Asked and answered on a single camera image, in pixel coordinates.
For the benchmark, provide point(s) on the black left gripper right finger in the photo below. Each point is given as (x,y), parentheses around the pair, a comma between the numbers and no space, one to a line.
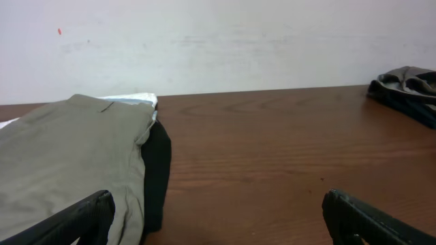
(352,221)

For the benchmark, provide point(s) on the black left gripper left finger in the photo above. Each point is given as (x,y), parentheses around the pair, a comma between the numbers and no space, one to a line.
(87,222)

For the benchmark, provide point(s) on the olive green shorts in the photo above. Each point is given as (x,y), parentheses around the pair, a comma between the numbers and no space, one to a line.
(65,151)

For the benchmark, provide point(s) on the black garment under t-shirt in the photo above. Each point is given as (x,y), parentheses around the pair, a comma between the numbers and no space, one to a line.
(156,153)

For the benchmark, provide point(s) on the navy blue garment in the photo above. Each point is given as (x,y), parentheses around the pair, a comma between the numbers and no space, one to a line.
(413,106)

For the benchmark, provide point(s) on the white graphic t-shirt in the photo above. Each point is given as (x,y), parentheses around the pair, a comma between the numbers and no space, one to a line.
(136,98)

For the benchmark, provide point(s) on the grey shorts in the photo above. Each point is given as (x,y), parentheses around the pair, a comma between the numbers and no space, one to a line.
(412,83)

